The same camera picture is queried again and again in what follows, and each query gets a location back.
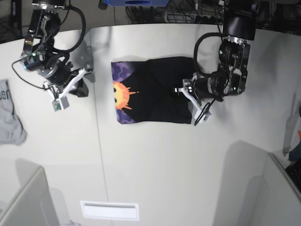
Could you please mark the right white partition box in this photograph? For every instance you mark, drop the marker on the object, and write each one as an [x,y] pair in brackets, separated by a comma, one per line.
[283,207]

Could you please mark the teal orange tool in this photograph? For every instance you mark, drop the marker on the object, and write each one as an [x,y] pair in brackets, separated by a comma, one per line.
[295,154]

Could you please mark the blue box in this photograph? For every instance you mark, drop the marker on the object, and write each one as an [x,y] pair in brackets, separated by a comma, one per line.
[147,3]

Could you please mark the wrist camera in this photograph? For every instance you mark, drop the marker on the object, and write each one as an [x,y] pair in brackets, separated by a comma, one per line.
[60,104]
[205,117]

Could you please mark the white partition box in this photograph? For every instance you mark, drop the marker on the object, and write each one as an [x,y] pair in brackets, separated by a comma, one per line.
[32,205]
[283,207]

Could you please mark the grey tape strip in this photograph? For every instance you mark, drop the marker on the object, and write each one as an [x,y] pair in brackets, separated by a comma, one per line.
[290,125]

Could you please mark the black T-shirt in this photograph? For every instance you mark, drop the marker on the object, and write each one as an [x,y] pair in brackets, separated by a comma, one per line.
[144,90]

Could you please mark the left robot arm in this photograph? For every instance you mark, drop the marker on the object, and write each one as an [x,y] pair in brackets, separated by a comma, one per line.
[238,28]

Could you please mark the grey T-shirt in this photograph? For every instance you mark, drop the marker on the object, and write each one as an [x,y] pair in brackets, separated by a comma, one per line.
[11,128]

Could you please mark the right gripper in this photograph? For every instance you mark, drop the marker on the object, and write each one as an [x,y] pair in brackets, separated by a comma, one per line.
[60,74]

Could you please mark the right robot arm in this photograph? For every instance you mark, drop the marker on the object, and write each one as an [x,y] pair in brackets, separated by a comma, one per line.
[39,54]

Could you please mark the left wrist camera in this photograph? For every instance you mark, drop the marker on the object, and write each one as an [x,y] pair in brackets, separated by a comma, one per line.
[205,117]

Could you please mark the left white partition box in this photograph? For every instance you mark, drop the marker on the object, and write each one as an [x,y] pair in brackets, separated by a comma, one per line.
[32,205]

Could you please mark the black keyboard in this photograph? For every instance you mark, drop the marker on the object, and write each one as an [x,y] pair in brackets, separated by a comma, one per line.
[294,172]

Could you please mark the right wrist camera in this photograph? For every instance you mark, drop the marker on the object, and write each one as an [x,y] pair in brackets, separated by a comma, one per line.
[60,104]

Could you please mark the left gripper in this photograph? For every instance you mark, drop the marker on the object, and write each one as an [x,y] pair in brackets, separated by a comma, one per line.
[202,88]

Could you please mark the black power strip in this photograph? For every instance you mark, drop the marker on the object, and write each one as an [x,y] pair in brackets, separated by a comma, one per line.
[207,20]

